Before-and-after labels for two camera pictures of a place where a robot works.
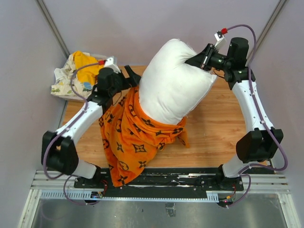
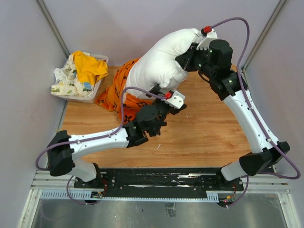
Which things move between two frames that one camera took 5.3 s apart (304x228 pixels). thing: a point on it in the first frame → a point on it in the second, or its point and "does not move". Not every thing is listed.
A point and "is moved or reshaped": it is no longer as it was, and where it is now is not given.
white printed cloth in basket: [61, 86] does not move
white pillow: [170, 89] is moved or reshaped
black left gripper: [134, 79] → [171, 110]
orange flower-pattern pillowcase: [129, 137] is moved or reshaped
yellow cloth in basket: [89, 74] does not move
